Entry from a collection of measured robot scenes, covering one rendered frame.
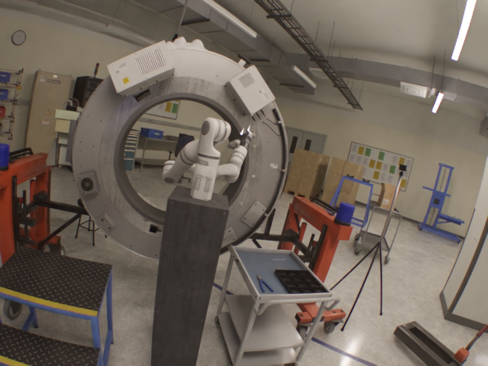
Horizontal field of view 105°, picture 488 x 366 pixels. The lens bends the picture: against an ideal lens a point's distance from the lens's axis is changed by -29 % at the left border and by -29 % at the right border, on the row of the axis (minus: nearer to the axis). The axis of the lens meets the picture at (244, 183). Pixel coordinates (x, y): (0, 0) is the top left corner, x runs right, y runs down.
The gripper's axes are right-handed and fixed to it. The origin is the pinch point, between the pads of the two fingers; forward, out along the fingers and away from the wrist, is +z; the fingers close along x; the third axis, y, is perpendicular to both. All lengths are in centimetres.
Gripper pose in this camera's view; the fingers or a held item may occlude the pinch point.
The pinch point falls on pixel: (247, 126)
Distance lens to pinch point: 158.9
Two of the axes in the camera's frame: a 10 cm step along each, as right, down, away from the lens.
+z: 2.9, -7.8, 5.5
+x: 7.2, -2.1, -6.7
